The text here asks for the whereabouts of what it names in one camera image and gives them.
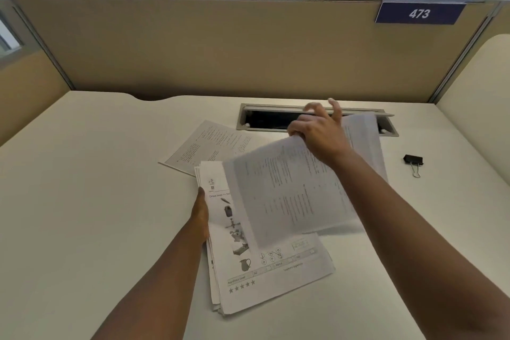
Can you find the person's left thumb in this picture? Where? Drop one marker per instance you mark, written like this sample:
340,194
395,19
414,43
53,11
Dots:
201,202

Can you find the black binder clip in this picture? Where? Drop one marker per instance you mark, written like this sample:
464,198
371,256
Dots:
413,162

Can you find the printed text paper sheet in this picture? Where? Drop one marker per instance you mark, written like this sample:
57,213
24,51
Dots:
295,188

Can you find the beige side partition panel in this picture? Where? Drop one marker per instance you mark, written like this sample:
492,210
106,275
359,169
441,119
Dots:
24,84

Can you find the dark blue number sign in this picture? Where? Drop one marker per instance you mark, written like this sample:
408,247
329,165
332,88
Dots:
419,13

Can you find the stack of printed worksheets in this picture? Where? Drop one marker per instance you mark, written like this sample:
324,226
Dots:
255,256

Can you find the beige cubicle partition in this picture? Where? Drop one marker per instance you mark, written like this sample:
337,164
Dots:
247,47

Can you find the person's left forearm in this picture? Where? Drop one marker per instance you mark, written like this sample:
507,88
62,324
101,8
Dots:
153,284

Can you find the curved cream side panel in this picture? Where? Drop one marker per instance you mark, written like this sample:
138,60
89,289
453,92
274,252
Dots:
478,104

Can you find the printed paper sheet with columns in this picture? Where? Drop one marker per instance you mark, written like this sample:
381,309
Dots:
207,146

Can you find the person's right thumb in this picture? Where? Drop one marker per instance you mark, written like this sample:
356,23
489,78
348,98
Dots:
336,110

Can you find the person's right hand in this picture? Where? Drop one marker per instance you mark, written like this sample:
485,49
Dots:
318,136

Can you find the person's left hand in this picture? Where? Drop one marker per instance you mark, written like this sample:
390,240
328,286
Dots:
200,216

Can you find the person's right forearm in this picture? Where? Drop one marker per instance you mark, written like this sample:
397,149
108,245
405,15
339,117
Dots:
414,240

